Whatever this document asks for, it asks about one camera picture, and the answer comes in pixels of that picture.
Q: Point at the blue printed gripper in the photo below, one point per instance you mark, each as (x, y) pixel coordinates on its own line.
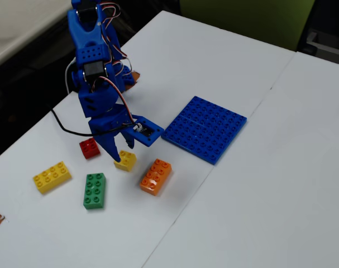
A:
(104, 127)

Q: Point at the yellow 2x2 block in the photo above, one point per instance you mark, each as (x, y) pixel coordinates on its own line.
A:
(127, 163)

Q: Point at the blue printed robot arm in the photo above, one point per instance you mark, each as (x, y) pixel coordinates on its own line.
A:
(85, 42)

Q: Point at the red 2x2 block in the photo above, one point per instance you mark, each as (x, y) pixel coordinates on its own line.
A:
(89, 149)

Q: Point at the orange 2x4 block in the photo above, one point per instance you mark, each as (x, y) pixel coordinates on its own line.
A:
(155, 177)

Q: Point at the green 2x4 block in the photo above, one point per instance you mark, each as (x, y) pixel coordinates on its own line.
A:
(94, 191)

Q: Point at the yellow 2x4 block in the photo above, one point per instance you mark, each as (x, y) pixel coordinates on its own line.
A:
(52, 177)

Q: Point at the brown cardboard base pad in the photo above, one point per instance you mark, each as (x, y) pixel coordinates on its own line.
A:
(136, 76)

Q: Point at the blue 8x8 studded baseplate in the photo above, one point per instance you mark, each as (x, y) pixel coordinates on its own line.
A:
(205, 131)

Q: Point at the white side desk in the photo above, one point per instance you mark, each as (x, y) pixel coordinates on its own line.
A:
(18, 28)

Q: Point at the blue framed wrist camera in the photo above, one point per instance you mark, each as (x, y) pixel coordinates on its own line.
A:
(155, 136)

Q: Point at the grey metal frame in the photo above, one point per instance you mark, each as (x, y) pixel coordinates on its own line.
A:
(325, 47)

